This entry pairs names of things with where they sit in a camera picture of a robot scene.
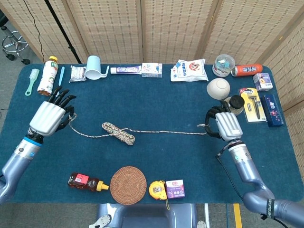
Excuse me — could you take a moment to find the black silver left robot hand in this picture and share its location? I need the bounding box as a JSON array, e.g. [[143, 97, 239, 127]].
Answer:
[[28, 86, 77, 137]]

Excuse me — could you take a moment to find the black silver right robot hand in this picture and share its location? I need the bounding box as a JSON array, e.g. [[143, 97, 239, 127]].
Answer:
[[205, 101, 243, 143]]

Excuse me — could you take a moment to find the braided multicolour rope bundle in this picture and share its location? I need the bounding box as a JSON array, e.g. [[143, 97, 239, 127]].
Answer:
[[68, 113, 209, 146]]

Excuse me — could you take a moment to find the glass jar black lid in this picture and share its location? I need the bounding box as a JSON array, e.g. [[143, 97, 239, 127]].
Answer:
[[223, 95, 245, 116]]

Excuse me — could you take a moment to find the razor in yellow package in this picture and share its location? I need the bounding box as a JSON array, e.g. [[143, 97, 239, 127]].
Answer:
[[238, 87, 267, 124]]

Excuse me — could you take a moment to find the beige bowl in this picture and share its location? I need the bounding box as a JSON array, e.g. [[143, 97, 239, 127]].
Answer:
[[206, 77, 231, 100]]

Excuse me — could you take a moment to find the white juice bottle yellow cap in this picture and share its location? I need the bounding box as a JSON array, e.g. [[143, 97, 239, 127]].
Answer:
[[37, 56, 59, 96]]

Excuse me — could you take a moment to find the light blue toothbrush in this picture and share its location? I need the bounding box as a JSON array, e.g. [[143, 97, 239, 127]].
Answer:
[[58, 66, 66, 87]]

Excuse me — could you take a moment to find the green plastic brush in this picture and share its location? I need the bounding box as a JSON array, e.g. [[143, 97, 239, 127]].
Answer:
[[25, 68, 40, 96]]

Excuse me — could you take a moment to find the dark blue long box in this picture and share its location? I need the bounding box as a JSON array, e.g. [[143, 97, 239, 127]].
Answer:
[[260, 94, 285, 128]]

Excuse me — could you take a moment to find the small purple white box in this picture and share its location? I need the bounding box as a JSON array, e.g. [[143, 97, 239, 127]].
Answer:
[[252, 73, 273, 92]]

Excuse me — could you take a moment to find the orange drink can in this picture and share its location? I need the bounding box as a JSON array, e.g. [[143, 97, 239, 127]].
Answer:
[[231, 63, 264, 77]]

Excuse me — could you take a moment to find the clear jar of clips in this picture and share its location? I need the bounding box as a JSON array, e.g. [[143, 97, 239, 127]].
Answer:
[[212, 54, 236, 78]]

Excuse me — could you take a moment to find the white printed plastic bag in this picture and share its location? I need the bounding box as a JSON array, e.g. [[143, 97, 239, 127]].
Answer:
[[170, 58, 209, 83]]

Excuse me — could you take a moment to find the light blue plastic cup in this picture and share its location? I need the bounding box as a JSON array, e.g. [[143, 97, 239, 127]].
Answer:
[[85, 55, 110, 80]]

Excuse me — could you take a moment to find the honey bottle yellow nozzle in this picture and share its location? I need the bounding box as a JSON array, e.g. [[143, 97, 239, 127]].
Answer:
[[67, 172, 110, 192]]

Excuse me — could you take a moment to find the chrome stool base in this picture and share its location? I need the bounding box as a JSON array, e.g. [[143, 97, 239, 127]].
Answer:
[[0, 11, 31, 65]]

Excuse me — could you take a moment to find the dark blue table mat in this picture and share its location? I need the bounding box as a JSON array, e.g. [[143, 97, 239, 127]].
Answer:
[[0, 63, 304, 205]]

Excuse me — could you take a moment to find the purple soap box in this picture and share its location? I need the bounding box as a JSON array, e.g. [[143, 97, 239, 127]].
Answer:
[[165, 179, 186, 200]]

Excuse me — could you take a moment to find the black tripod pole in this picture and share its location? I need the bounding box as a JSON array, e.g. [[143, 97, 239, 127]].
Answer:
[[44, 0, 83, 64]]

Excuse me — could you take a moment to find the white purple toothpaste tube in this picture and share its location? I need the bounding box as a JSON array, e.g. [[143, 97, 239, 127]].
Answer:
[[110, 66, 143, 75]]

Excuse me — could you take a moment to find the white blue carton box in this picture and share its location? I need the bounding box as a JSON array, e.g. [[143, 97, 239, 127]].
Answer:
[[141, 62, 163, 78]]

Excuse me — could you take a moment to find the yellow tape measure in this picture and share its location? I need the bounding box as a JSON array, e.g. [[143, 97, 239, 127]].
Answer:
[[148, 180, 171, 211]]

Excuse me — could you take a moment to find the round woven rattan coaster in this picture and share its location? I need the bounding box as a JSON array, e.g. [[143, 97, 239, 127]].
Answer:
[[110, 166, 147, 205]]

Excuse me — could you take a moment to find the bamboo folding screen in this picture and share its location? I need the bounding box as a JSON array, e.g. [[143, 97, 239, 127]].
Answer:
[[0, 0, 304, 167]]

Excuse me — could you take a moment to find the blue-grey robot torso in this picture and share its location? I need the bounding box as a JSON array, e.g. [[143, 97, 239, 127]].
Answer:
[[96, 203, 198, 228]]

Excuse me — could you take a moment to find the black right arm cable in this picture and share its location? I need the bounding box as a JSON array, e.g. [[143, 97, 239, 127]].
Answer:
[[216, 152, 285, 228]]

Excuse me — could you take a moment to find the thin black hanging cable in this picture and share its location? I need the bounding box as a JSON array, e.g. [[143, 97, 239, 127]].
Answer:
[[22, 0, 46, 64]]

